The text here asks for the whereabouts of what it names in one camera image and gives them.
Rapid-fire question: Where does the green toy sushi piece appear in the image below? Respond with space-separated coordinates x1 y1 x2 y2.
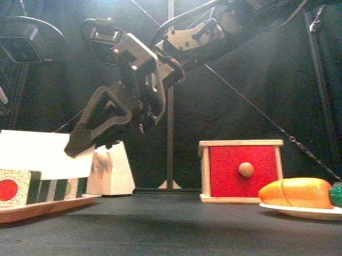
66 177 90 200
42 179 70 202

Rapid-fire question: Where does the white wooden toy block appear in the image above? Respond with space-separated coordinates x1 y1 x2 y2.
86 141 136 197

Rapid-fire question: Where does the white card with red dot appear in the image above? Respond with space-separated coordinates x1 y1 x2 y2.
0 168 43 209

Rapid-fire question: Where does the wooden tray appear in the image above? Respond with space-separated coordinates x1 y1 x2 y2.
0 193 103 225

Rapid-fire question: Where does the red wooden drawer box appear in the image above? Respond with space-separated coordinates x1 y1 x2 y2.
196 138 286 205

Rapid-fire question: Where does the orange toy carrot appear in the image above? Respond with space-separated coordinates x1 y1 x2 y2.
257 177 335 210

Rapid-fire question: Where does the white plate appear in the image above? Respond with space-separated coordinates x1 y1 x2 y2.
258 201 342 221

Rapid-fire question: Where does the green toy carrot top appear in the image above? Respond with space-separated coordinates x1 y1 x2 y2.
329 181 342 209

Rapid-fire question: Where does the upright black frame post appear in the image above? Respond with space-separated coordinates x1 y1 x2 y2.
158 0 183 191

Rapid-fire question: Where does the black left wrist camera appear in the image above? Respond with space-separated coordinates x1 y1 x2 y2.
79 17 131 66

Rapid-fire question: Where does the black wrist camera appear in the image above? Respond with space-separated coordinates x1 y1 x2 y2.
79 17 131 66
0 15 68 65

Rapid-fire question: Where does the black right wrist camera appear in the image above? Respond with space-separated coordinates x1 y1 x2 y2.
0 15 68 65

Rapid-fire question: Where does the slanted black frame post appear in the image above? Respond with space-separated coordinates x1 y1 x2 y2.
303 5 338 162

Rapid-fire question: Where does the diagonal brace wire with turnbuckle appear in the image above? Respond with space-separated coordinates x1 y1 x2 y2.
202 63 342 183

